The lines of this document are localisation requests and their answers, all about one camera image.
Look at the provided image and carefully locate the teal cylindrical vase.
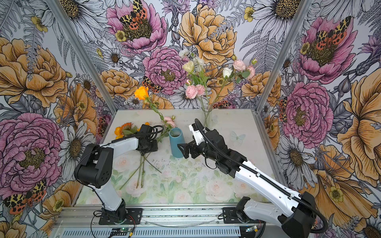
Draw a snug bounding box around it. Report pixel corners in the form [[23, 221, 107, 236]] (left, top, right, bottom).
[[169, 128, 185, 158]]

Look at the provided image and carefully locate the orange daisy flower stem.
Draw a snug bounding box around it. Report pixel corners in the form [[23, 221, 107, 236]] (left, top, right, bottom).
[[115, 122, 165, 189]]

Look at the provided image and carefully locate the pink white rose stem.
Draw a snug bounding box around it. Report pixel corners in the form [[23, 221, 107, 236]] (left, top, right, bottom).
[[118, 115, 177, 189]]

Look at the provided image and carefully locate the clear glass vase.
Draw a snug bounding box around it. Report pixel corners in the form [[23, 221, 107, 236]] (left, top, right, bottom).
[[200, 109, 213, 129]]

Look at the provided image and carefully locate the light pink peony stem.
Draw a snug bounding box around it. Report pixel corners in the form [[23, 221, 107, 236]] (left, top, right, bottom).
[[186, 85, 209, 111]]

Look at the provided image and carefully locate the pink rosebud stem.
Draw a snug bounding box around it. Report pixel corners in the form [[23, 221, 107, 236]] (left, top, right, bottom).
[[207, 67, 234, 112]]

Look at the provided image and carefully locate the pink carnation flower stem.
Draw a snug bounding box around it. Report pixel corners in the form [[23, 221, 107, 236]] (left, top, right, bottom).
[[227, 59, 258, 95]]

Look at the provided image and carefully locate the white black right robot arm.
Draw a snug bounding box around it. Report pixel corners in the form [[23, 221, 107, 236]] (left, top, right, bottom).
[[177, 126, 329, 238]]

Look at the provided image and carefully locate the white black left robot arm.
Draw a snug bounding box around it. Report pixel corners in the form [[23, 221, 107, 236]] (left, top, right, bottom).
[[74, 125, 164, 224]]

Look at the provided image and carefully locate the orange yellow ranunculus stem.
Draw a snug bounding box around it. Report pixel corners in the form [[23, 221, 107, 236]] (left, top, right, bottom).
[[114, 123, 140, 139]]

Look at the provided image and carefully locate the green circuit board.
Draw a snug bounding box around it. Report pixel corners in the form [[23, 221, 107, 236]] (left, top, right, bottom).
[[109, 228, 135, 238]]

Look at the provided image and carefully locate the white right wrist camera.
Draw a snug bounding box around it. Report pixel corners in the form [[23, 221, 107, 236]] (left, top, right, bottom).
[[189, 123, 204, 146]]

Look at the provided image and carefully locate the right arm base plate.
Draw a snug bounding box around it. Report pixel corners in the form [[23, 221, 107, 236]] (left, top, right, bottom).
[[218, 207, 260, 224]]

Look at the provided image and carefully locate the aluminium front rail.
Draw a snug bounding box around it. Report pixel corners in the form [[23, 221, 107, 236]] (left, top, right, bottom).
[[56, 203, 307, 228]]

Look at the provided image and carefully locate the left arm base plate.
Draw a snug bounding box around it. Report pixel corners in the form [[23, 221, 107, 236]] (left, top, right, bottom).
[[99, 208, 143, 225]]

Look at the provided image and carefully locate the left aluminium corner post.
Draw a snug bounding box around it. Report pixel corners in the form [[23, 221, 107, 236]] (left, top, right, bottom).
[[47, 1, 118, 116]]

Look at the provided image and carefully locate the aluminium corner post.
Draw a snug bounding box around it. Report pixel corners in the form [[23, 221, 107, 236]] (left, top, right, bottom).
[[47, 1, 118, 116], [256, 0, 313, 114]]

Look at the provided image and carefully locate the right aluminium corner post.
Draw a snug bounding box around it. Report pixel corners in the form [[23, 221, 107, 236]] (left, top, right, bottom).
[[256, 0, 313, 114]]

